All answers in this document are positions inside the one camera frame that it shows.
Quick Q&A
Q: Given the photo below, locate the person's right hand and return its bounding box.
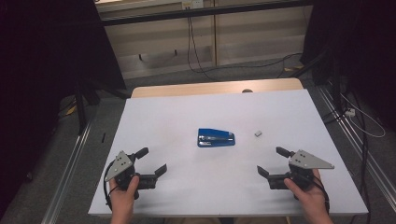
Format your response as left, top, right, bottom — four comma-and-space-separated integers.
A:
283, 169, 329, 218

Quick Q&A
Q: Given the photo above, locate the person's left hand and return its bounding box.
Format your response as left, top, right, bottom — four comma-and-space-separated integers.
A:
108, 175, 140, 217

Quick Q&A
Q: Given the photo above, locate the black horizontal bar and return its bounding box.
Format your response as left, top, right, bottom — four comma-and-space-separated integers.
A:
100, 0, 313, 27

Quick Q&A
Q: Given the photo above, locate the thick black floor cable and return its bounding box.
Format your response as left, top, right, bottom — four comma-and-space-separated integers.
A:
349, 89, 373, 224

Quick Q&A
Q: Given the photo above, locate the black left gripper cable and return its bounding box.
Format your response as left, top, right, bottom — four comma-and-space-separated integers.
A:
103, 161, 117, 210

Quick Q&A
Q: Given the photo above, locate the aluminium floor rail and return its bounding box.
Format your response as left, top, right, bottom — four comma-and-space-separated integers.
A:
40, 120, 93, 224
317, 84, 396, 213

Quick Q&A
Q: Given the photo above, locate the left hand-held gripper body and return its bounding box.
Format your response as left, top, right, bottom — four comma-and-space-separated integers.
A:
105, 150, 157, 191

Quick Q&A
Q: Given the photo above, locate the white table cover board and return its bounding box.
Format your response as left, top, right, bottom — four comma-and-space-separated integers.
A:
88, 89, 369, 217

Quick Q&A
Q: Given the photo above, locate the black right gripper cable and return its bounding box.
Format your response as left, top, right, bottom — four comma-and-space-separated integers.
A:
313, 175, 331, 215

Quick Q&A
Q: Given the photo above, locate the black curtain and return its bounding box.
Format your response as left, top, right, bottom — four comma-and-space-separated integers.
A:
301, 0, 396, 132
0, 0, 127, 216

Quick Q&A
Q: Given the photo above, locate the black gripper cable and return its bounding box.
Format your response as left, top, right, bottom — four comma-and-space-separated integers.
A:
313, 175, 331, 215
103, 161, 117, 210

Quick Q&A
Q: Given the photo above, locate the black metal stand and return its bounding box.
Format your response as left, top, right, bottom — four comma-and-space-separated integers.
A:
291, 49, 345, 117
74, 77, 132, 135

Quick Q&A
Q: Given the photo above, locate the white cable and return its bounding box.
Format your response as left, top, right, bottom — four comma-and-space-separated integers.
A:
340, 92, 387, 139

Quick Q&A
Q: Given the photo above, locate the yellow floor tape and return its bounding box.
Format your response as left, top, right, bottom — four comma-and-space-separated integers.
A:
283, 64, 304, 73
64, 104, 78, 117

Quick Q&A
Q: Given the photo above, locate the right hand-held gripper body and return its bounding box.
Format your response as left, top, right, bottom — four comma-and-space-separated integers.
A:
268, 149, 335, 190

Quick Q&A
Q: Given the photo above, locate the wooden table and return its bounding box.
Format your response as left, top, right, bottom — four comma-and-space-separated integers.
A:
131, 77, 304, 99

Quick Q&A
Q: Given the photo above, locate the white wall socket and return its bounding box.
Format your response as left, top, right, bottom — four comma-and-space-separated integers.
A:
181, 0, 205, 10

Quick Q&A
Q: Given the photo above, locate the black hanging cable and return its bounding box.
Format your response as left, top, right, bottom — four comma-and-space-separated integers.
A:
186, 16, 219, 82

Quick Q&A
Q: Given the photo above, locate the blue stapler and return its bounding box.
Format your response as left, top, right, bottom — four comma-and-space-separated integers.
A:
197, 128, 236, 148

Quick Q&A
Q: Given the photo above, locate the beige shelf unit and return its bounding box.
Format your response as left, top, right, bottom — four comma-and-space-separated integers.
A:
94, 0, 313, 80

